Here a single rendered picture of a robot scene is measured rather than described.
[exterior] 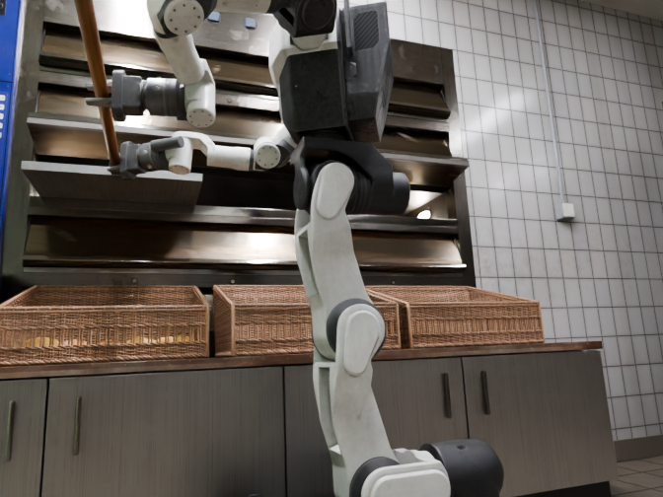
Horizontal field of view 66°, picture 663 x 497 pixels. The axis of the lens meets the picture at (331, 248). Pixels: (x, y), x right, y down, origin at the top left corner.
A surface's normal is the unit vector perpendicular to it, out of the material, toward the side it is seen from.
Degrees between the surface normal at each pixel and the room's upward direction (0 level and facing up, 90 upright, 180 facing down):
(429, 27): 90
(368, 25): 90
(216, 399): 90
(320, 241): 113
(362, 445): 90
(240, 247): 70
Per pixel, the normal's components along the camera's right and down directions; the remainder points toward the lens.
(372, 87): -0.17, -0.18
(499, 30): 0.33, -0.20
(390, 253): 0.30, -0.53
